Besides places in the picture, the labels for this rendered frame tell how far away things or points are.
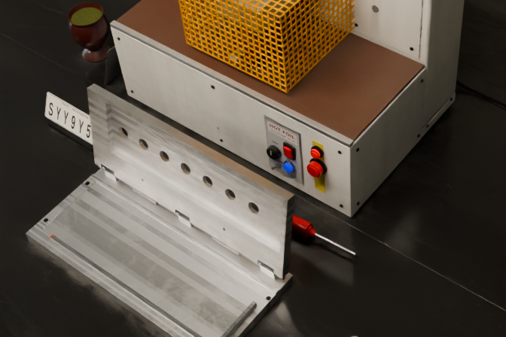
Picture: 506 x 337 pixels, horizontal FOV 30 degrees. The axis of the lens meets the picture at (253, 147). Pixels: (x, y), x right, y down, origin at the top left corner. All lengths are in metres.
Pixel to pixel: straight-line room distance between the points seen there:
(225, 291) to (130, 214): 0.25
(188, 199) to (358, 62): 0.38
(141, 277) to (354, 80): 0.49
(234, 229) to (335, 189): 0.20
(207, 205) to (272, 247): 0.14
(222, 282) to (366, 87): 0.41
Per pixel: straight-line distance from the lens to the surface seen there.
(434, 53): 1.67
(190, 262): 1.62
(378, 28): 1.67
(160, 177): 1.65
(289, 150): 1.62
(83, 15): 2.00
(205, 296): 1.58
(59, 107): 1.89
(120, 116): 1.65
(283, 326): 1.56
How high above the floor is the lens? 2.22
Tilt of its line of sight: 47 degrees down
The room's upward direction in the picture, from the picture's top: 7 degrees counter-clockwise
